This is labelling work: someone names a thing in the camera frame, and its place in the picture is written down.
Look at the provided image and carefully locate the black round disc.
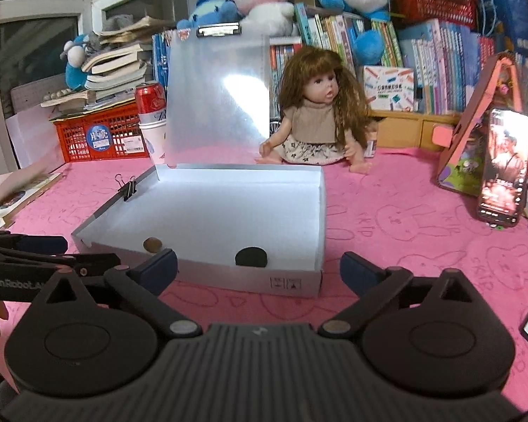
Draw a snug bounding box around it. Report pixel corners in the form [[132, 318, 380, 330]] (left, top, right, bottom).
[[234, 246, 268, 268]]

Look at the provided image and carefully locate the open book on left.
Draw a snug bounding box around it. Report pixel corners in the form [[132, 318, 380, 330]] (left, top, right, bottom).
[[0, 158, 63, 230]]

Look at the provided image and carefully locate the black binder clip on box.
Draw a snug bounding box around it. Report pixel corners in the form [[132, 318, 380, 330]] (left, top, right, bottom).
[[114, 173, 136, 202]]

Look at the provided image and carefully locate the grey cardboard box tray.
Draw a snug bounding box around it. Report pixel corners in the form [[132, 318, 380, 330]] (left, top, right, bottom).
[[72, 164, 326, 297]]

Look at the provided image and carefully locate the red plastic crate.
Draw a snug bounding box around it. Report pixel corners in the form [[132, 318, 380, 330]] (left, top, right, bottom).
[[52, 101, 149, 163]]

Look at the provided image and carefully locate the smartphone with lit screen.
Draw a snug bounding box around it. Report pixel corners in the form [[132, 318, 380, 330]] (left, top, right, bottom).
[[477, 108, 528, 228]]

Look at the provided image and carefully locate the white paper cup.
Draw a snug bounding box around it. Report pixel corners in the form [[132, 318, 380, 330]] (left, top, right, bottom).
[[139, 119, 166, 165]]

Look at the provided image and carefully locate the wooden drawer box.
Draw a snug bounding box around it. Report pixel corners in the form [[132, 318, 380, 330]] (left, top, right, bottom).
[[370, 110, 460, 152]]

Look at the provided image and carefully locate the blue plush on left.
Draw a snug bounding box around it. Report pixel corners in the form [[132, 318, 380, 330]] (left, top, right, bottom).
[[60, 34, 89, 90]]

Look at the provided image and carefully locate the doll with brown hair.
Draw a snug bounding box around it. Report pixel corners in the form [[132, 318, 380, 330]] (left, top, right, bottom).
[[256, 46, 371, 174]]

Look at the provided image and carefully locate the red soda can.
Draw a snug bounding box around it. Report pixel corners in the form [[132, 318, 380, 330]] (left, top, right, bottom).
[[135, 81, 166, 124]]

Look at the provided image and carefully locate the stack of books on crate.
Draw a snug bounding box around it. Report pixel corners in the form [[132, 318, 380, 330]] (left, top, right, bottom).
[[40, 14, 171, 111]]

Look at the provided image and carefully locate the translucent clipboard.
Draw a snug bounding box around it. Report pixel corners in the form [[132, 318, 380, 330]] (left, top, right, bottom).
[[165, 28, 271, 166]]

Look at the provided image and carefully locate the pink cardboard phone stand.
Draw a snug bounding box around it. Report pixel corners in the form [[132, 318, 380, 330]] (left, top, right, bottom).
[[432, 52, 524, 196]]

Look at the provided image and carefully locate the row of shelf books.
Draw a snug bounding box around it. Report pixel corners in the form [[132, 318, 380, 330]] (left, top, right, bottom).
[[151, 3, 528, 117]]

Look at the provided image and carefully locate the small blue plush toy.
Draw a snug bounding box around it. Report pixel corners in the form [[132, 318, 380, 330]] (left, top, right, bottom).
[[176, 0, 241, 30]]

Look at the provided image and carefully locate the red basket on shelf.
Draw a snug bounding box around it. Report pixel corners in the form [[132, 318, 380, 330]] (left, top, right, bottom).
[[392, 0, 477, 28]]

